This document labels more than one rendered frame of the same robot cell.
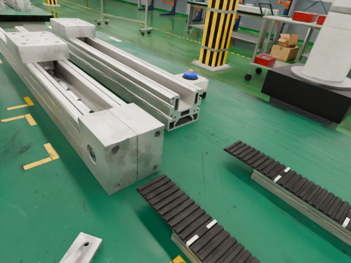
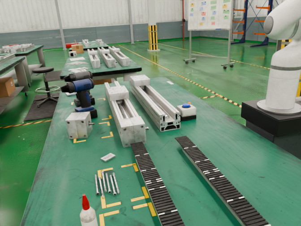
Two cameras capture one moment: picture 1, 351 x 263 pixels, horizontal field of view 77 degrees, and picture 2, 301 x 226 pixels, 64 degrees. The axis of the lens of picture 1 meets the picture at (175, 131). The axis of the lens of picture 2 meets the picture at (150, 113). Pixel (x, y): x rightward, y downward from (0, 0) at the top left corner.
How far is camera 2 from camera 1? 0.72 m
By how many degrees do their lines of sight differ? 31
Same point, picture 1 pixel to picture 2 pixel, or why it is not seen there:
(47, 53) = (120, 96)
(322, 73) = (270, 104)
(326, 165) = (231, 152)
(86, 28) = (145, 80)
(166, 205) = (136, 148)
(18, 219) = (96, 149)
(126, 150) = (129, 130)
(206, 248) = (139, 158)
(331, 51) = (271, 90)
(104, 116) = (126, 119)
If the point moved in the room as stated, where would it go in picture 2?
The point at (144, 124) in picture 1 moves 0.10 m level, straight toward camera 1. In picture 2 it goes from (137, 123) to (127, 132)
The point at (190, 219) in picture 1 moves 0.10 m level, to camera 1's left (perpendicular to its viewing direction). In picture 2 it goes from (140, 152) to (119, 146)
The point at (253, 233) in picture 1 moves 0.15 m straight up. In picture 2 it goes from (165, 163) to (163, 126)
